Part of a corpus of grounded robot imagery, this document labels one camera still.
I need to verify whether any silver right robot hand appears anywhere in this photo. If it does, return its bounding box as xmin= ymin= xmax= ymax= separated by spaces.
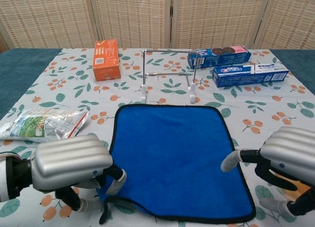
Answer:
xmin=220 ymin=126 xmax=315 ymax=218

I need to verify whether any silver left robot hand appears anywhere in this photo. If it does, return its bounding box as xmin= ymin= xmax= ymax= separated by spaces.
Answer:
xmin=31 ymin=134 xmax=127 ymax=213

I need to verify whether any blue towel with black trim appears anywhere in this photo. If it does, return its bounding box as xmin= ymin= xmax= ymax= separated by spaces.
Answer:
xmin=95 ymin=104 xmax=256 ymax=225

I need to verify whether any clear plastic snack bag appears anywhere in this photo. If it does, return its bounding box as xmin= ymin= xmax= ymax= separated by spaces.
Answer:
xmin=0 ymin=108 xmax=89 ymax=143

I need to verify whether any floral tablecloth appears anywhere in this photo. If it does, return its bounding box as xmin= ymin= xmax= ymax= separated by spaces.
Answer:
xmin=0 ymin=47 xmax=315 ymax=227

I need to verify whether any blue Crest toothpaste box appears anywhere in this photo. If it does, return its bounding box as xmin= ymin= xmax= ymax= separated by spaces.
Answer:
xmin=212 ymin=63 xmax=290 ymax=88

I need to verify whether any orange cardboard box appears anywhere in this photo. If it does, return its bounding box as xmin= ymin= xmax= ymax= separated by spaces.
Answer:
xmin=93 ymin=39 xmax=122 ymax=82

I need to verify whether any blue Oreo cookie box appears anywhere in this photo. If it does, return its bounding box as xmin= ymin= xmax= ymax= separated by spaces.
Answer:
xmin=187 ymin=45 xmax=252 ymax=70

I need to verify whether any plastic wrapped bun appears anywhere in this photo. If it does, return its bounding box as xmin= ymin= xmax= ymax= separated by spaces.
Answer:
xmin=294 ymin=179 xmax=315 ymax=195

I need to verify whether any woven folding screen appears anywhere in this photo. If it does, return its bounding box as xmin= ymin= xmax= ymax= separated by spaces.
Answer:
xmin=0 ymin=0 xmax=315 ymax=50

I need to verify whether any metal wire rack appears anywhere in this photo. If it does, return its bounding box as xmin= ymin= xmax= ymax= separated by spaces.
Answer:
xmin=140 ymin=49 xmax=199 ymax=104

